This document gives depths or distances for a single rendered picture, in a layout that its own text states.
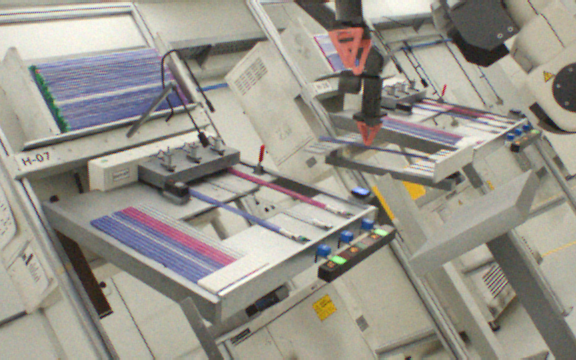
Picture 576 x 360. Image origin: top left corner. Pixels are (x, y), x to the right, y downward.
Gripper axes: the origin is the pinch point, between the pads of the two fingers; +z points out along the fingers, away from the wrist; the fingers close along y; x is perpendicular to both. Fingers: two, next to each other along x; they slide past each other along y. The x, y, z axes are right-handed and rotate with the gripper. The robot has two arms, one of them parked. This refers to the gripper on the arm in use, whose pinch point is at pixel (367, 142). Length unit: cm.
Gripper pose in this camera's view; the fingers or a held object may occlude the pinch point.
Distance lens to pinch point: 179.3
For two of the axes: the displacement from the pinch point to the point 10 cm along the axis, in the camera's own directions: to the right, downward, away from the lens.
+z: -0.4, 9.2, 3.8
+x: 7.8, 2.7, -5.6
